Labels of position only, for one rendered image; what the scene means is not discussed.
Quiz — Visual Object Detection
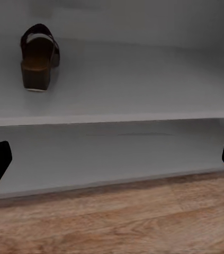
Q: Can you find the sandal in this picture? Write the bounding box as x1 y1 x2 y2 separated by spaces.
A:
20 23 60 92

